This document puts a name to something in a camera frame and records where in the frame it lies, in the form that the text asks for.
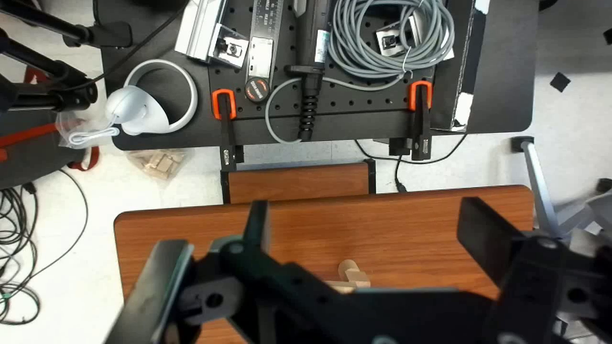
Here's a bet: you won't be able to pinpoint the bag of wooden blocks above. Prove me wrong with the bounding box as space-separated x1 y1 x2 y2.
128 149 185 181

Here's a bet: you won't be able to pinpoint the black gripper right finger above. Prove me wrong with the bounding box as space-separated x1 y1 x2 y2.
457 197 522 284

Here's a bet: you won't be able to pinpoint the black ribbed power cable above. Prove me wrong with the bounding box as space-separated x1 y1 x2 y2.
283 0 332 143

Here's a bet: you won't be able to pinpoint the orange clamp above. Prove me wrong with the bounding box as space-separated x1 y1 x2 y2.
407 80 434 111
210 88 237 120

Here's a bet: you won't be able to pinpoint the red black tripod stand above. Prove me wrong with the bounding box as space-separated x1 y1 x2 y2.
0 0 134 189

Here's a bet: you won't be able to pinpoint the wooden block tower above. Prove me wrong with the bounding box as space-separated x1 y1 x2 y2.
329 260 371 294

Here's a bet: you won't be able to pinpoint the black floor cables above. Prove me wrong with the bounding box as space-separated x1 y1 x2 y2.
0 166 91 327

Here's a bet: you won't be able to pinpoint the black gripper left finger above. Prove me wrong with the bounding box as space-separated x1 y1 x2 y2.
243 200 269 250

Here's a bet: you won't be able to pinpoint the right orange clamp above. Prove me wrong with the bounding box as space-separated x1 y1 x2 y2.
407 80 434 111

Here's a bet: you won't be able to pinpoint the silver aluminium bracket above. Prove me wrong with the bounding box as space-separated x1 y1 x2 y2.
174 0 248 69

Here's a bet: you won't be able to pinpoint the coiled grey cable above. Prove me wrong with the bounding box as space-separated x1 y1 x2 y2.
325 0 457 82

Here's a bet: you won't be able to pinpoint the left orange clamp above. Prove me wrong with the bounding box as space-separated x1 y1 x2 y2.
210 88 237 120

